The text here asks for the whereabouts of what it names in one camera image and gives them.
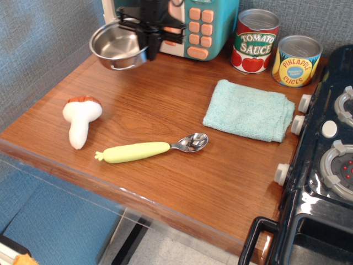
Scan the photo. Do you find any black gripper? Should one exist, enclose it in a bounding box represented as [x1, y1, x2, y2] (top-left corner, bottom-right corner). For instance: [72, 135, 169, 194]
[117, 1, 186, 61]

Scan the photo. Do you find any silver steel pot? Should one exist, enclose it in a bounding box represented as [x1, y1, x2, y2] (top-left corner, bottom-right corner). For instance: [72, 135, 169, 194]
[89, 22, 147, 71]

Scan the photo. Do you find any spoon with yellow-green handle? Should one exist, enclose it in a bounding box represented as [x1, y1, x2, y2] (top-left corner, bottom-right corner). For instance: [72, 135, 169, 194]
[94, 132, 208, 163]

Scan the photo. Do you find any toy microwave teal and cream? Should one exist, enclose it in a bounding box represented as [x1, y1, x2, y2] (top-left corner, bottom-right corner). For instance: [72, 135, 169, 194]
[104, 1, 239, 61]

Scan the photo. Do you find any plush white brown mushroom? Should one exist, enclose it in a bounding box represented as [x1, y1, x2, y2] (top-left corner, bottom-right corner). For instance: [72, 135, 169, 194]
[62, 96, 103, 150]

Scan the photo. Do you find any light teal folded cloth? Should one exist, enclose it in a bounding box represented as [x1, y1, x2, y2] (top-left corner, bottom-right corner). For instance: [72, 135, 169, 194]
[203, 79, 295, 142]

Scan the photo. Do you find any tomato sauce can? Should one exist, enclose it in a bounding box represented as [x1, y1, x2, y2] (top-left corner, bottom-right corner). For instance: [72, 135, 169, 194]
[231, 8, 280, 73]

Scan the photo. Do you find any pineapple slices can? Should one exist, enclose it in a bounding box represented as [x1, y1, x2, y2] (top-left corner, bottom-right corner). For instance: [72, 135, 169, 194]
[272, 35, 323, 88]

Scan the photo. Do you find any black toy stove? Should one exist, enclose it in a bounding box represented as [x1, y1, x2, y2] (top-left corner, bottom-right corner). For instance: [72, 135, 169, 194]
[239, 45, 352, 264]

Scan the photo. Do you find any orange black object in corner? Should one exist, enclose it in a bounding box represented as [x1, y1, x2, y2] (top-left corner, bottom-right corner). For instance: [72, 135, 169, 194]
[1, 235, 39, 265]

